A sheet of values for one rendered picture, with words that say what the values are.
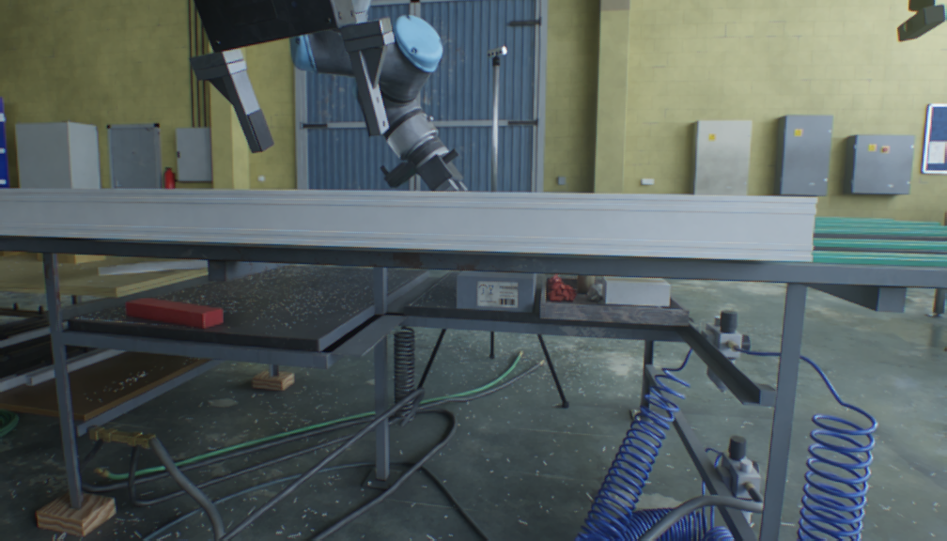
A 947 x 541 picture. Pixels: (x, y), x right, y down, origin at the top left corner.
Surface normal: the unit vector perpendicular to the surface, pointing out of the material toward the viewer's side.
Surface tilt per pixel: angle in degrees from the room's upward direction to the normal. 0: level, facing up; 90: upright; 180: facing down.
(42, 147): 90
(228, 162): 90
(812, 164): 90
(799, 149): 90
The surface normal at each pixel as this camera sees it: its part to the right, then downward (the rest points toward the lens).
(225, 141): -0.16, 0.11
